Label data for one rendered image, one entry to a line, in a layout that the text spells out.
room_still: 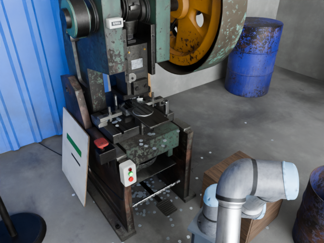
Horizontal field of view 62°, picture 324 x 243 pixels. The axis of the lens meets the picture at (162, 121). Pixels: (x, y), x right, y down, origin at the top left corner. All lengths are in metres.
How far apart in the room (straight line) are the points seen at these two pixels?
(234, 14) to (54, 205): 1.76
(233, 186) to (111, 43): 0.88
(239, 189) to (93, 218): 1.38
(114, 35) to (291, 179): 0.98
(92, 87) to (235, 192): 1.16
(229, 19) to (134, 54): 0.52
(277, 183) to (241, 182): 0.10
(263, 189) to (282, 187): 0.06
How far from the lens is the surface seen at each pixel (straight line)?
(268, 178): 0.89
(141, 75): 1.58
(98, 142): 1.43
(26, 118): 2.78
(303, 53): 4.65
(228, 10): 1.44
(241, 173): 0.87
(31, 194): 2.39
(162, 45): 1.55
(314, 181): 1.99
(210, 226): 1.37
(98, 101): 1.81
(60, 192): 2.32
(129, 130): 1.61
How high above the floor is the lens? 1.59
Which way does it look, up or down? 32 degrees down
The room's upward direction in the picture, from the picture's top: straight up
